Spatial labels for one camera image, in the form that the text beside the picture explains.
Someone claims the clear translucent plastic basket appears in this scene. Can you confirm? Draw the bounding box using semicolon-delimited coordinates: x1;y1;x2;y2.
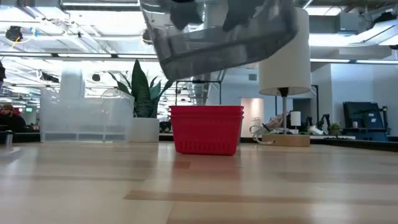
39;88;136;144

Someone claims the small white background lamp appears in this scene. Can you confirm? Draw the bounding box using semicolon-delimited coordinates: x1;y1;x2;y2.
290;111;302;135

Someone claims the white shade wooden base lamp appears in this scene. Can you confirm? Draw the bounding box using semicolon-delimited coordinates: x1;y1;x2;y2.
257;6;312;147

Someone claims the white plant pot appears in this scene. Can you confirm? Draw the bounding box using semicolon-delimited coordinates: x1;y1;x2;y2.
129;116;160;143

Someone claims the red plastic basket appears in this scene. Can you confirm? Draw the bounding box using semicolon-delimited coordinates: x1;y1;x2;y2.
170;115;244;156
169;111;244;118
169;105;244;113

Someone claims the blue equipment cart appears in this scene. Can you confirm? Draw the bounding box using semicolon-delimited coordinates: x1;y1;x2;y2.
342;101;390;142

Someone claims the black ceiling camera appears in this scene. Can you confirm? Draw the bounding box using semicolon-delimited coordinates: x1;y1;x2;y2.
5;26;24;43

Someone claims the green snake plant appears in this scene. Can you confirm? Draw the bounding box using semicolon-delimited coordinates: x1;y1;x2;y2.
108;58;174;119

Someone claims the white lamp cable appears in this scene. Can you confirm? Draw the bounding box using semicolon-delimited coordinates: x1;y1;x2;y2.
249;123;277;146

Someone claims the grey translucent plastic basket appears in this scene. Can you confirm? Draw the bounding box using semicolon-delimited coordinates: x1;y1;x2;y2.
139;0;299;83

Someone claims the person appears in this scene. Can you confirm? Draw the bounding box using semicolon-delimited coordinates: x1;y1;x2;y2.
0;103;27;133

